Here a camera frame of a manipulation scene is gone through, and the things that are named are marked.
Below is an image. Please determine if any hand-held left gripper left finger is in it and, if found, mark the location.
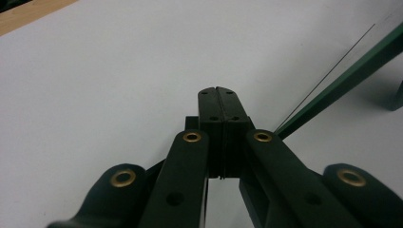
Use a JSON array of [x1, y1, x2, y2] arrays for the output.
[[184, 86, 225, 179]]

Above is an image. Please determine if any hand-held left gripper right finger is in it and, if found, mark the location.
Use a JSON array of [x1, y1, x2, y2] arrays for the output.
[[216, 85, 256, 179]]

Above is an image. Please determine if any white table mat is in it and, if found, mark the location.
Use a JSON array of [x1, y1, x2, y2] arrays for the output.
[[0, 0, 403, 228]]

